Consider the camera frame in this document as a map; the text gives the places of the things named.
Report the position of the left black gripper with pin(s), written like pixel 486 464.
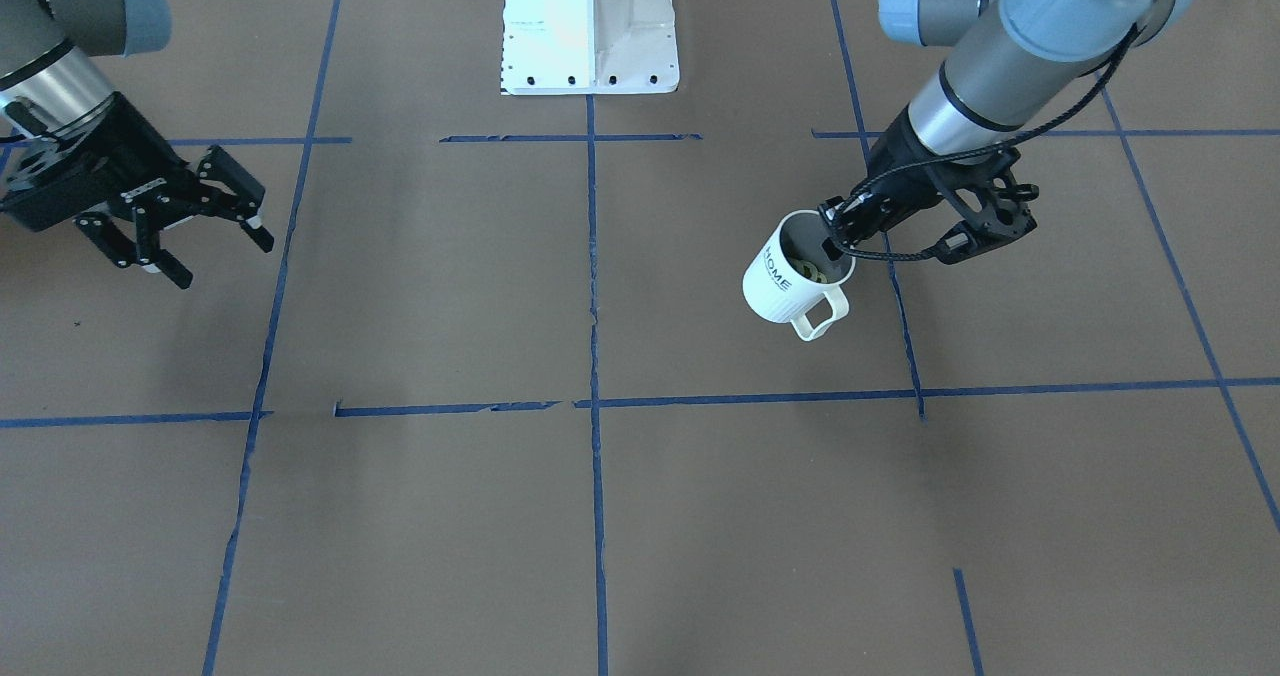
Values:
pixel 897 169

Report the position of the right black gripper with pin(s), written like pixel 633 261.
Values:
pixel 128 148

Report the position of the white ribbed HOME mug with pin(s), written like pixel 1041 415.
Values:
pixel 775 292

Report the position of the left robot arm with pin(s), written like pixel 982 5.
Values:
pixel 1015 70

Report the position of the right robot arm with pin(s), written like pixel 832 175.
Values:
pixel 50 81

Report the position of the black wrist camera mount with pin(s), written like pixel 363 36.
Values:
pixel 993 206

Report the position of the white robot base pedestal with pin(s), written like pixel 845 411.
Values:
pixel 552 47

